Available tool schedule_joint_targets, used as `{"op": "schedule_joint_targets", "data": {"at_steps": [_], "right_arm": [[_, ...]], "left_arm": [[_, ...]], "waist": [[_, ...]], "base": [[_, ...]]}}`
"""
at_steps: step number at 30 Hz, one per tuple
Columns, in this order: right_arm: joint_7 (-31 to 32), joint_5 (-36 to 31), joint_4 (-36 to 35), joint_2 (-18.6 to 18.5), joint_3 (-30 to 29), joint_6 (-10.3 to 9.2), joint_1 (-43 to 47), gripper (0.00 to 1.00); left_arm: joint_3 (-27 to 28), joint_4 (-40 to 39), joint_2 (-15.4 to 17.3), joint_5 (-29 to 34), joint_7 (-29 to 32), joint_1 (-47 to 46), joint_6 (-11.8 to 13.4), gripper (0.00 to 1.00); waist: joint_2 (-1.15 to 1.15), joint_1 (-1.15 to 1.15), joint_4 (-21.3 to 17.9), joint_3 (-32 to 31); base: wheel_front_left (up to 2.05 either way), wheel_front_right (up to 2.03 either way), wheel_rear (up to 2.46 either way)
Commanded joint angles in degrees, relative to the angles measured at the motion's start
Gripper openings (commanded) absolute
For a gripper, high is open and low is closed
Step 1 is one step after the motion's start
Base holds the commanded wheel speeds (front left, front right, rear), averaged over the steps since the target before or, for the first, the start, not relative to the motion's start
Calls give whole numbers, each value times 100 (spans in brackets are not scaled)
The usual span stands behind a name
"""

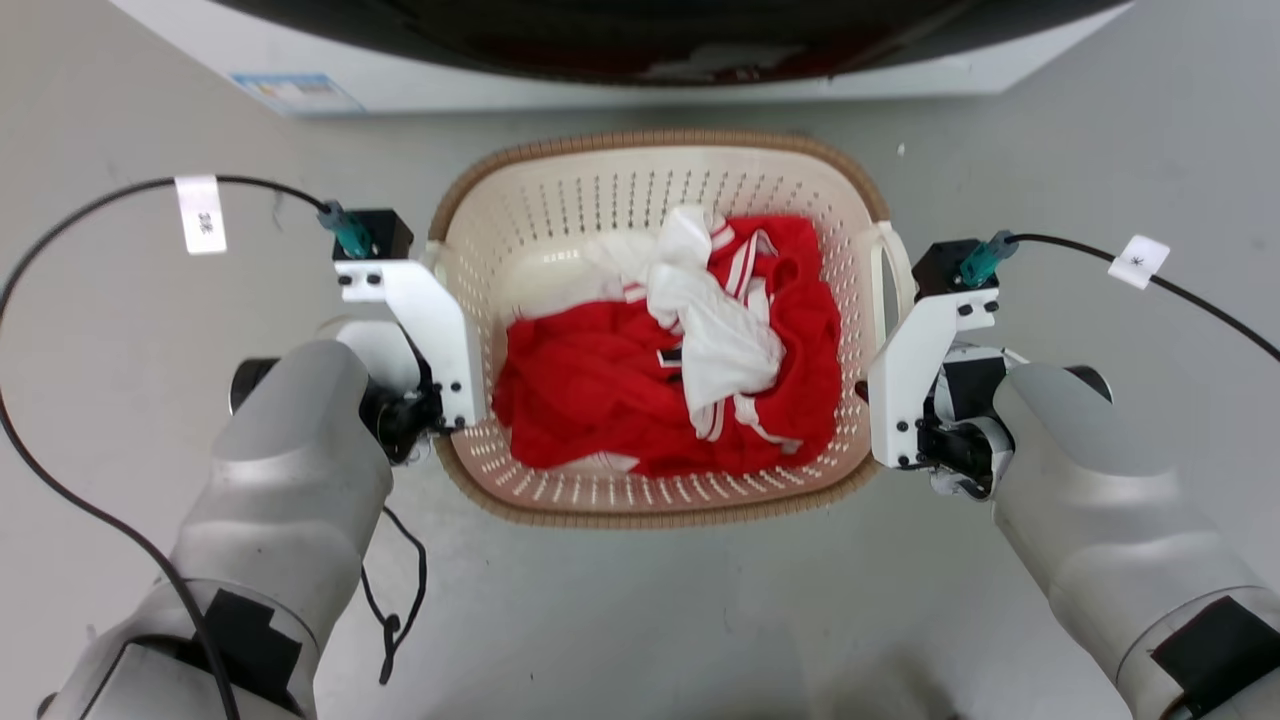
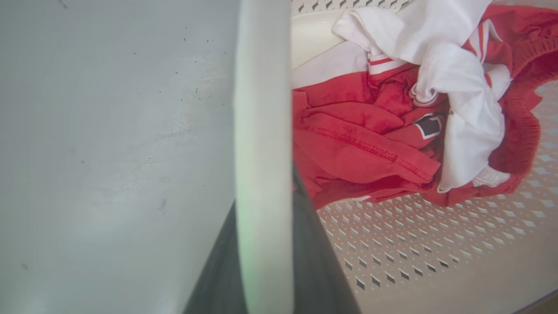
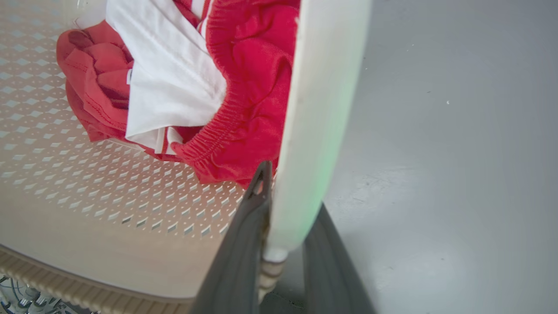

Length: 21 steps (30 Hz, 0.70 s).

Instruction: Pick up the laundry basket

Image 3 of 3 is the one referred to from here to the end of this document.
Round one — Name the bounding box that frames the white cloth garment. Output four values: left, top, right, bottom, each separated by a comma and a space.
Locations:
75, 0, 228, 154

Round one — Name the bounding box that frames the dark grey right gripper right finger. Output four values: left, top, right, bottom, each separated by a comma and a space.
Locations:
303, 203, 377, 314

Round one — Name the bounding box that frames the faded red shirt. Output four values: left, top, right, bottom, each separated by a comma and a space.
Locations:
56, 20, 202, 163

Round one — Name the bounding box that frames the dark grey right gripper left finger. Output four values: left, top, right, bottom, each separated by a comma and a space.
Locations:
191, 160, 273, 314

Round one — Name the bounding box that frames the beige perforated laundry basket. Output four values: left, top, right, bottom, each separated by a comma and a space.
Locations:
0, 0, 374, 314

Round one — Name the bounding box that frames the bright red elastic-waist garment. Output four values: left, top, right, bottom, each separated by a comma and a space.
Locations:
171, 0, 301, 189

